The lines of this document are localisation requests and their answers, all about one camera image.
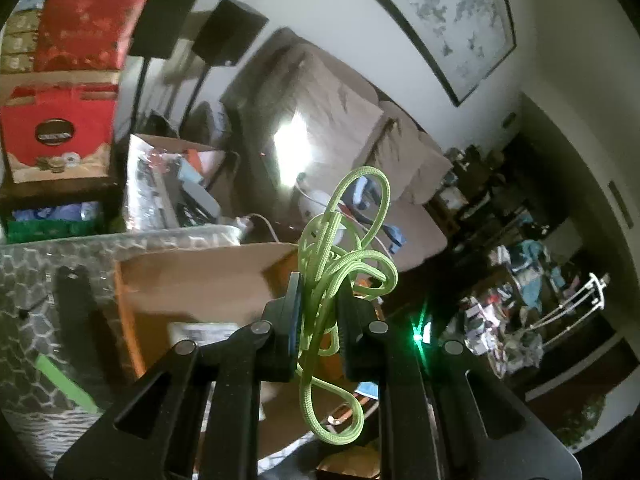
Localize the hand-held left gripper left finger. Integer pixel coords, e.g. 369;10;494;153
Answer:
52;271;306;480

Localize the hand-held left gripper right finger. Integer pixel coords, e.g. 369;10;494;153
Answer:
337;285;583;480

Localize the green braided cord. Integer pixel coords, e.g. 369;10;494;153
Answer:
295;166;400;445

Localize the orange cardboard box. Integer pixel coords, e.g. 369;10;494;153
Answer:
114;241;381;461

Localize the black item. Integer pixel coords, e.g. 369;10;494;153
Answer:
54;265;108;386

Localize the white rounded device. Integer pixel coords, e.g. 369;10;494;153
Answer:
294;172;351;248

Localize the blue neckband device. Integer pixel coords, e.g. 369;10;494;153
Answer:
350;175;407;257

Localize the dark wooden side table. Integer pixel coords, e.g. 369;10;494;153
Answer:
225;100;306;233

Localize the pile of clothes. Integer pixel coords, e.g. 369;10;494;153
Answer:
460;240;581;376

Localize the cluttered dark shelf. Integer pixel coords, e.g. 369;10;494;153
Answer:
425;145;506;221

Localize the cluttered open cardboard box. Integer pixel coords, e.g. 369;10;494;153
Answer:
122;132;241;233

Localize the brown sofa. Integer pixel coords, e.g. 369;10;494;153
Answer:
220;27;453;271

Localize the white folding rack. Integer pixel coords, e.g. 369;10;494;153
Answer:
520;272;608;356

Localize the black speaker stand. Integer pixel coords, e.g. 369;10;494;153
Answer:
177;62;211;133

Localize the green tape strip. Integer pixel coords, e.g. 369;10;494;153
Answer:
37;354;99;414

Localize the green potted plant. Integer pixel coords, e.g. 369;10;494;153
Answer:
555;395;608;448

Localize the blue plastic bag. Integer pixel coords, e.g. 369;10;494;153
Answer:
12;201;103;223

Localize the green box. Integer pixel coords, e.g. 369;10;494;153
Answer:
7;217;108;243

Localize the grey patterned table cover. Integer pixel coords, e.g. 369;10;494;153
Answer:
0;225;243;466

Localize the black speaker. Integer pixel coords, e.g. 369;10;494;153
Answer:
129;0;201;61
191;0;270;67

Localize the red box with round window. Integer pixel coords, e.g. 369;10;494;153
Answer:
0;85;118;183

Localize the framed ink painting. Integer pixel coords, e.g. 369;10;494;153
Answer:
332;0;518;107

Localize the red patterned gift box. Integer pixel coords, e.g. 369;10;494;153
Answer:
34;0;152;72

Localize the stack of gold boxes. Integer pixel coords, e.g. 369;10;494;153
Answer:
0;10;43;73

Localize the white charger with cable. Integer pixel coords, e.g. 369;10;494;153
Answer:
232;212;288;245

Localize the wall panel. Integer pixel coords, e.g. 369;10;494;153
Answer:
607;180;633;233

